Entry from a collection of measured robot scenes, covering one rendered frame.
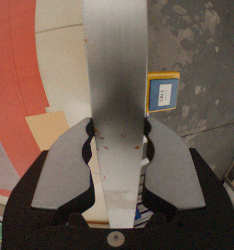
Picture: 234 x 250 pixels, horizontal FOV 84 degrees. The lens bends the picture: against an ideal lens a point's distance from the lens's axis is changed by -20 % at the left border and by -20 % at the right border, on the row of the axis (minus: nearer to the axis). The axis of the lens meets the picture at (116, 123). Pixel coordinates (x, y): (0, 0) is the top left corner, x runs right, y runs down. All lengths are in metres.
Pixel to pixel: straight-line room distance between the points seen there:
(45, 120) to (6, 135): 0.07
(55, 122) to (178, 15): 1.61
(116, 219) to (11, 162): 0.17
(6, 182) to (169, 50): 1.58
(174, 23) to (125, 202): 1.58
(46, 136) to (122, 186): 0.10
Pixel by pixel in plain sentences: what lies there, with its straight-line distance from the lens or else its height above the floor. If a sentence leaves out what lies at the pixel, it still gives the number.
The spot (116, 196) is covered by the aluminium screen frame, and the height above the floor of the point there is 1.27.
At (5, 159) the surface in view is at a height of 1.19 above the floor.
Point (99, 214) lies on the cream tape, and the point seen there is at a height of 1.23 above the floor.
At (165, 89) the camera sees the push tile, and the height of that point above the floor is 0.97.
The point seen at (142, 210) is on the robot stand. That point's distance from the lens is 0.69.
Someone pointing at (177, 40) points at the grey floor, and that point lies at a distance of 1.68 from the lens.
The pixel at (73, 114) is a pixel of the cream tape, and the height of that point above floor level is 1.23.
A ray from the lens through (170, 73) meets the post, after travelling 0.51.
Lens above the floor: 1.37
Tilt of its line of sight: 56 degrees down
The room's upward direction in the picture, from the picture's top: 154 degrees clockwise
